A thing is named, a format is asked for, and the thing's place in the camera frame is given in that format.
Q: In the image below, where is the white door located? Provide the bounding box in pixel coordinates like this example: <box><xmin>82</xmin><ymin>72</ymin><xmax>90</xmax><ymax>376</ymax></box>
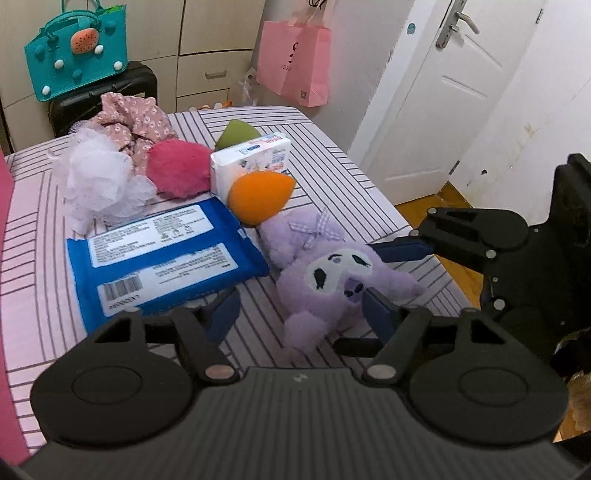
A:
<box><xmin>360</xmin><ymin>0</ymin><xmax>548</xmax><ymax>206</ymax></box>

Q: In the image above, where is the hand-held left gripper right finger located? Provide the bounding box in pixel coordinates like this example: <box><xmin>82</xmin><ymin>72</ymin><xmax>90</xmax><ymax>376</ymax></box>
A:
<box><xmin>335</xmin><ymin>288</ymin><xmax>507</xmax><ymax>385</ymax></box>

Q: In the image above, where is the white tissue pack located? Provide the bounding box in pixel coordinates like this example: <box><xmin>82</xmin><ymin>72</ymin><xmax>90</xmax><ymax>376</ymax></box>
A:
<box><xmin>210</xmin><ymin>132</ymin><xmax>293</xmax><ymax>206</ymax></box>

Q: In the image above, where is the blue wet wipes pack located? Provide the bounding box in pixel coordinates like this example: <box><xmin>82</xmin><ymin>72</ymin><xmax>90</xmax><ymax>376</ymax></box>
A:
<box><xmin>65</xmin><ymin>198</ymin><xmax>271</xmax><ymax>335</ymax></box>

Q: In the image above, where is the cream wardrobe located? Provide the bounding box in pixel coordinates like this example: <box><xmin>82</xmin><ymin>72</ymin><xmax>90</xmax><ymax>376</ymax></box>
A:
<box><xmin>0</xmin><ymin>0</ymin><xmax>266</xmax><ymax>153</ymax></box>

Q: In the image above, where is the clear plastic bag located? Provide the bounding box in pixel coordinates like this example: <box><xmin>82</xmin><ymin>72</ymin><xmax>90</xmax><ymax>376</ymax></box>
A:
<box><xmin>239</xmin><ymin>67</ymin><xmax>260</xmax><ymax>106</ymax></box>

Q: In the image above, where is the person's fleece clothing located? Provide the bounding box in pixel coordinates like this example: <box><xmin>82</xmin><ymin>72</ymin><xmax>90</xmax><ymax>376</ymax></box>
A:
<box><xmin>549</xmin><ymin>325</ymin><xmax>591</xmax><ymax>435</ymax></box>

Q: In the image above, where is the black suitcase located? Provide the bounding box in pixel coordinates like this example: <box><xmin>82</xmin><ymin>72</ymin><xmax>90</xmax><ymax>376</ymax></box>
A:
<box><xmin>48</xmin><ymin>61</ymin><xmax>158</xmax><ymax>138</ymax></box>

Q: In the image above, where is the orange makeup sponge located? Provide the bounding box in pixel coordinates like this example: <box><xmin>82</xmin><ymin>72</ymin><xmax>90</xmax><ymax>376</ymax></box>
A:
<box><xmin>228</xmin><ymin>171</ymin><xmax>297</xmax><ymax>227</ymax></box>

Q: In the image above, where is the white mesh bath pouf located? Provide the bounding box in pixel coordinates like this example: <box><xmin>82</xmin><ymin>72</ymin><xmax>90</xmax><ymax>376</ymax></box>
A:
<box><xmin>48</xmin><ymin>121</ymin><xmax>158</xmax><ymax>232</ymax></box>

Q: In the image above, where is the striped tablecloth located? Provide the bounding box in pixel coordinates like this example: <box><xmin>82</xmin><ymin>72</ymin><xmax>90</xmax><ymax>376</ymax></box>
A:
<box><xmin>4</xmin><ymin>105</ymin><xmax>483</xmax><ymax>455</ymax></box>

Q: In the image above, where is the magenta fluffy puff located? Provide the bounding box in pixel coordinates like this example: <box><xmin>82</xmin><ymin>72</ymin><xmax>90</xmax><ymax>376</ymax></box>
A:
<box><xmin>146</xmin><ymin>140</ymin><xmax>214</xmax><ymax>200</ymax></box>

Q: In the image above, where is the silver door handle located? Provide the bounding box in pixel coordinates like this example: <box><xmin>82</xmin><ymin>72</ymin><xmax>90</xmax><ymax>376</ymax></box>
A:
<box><xmin>435</xmin><ymin>0</ymin><xmax>481</xmax><ymax>51</ymax></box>

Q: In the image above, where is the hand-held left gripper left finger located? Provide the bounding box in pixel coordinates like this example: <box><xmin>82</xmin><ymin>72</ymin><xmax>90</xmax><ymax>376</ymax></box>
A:
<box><xmin>92</xmin><ymin>287</ymin><xmax>242</xmax><ymax>385</ymax></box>

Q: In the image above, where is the teal felt handbag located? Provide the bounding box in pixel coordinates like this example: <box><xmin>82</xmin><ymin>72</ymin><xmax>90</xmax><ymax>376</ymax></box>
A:
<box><xmin>24</xmin><ymin>0</ymin><xmax>129</xmax><ymax>102</ymax></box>

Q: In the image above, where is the purple plush toy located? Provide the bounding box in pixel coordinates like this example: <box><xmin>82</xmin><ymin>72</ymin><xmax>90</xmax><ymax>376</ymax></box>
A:
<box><xmin>259</xmin><ymin>209</ymin><xmax>428</xmax><ymax>349</ymax></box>

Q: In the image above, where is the green makeup sponge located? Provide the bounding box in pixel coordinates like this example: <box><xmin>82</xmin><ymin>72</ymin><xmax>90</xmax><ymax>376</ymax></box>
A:
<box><xmin>215</xmin><ymin>119</ymin><xmax>262</xmax><ymax>151</ymax></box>

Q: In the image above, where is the pink paper bag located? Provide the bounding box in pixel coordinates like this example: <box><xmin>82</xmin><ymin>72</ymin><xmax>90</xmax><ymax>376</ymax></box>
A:
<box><xmin>255</xmin><ymin>0</ymin><xmax>333</xmax><ymax>108</ymax></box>

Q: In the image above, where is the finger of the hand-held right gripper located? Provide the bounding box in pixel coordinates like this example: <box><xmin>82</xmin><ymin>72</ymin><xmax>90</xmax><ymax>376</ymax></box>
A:
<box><xmin>373</xmin><ymin>208</ymin><xmax>529</xmax><ymax>273</ymax></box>

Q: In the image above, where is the pink floral cloth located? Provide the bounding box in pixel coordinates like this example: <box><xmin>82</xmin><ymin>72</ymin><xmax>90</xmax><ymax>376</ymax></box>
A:
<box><xmin>88</xmin><ymin>91</ymin><xmax>178</xmax><ymax>176</ymax></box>

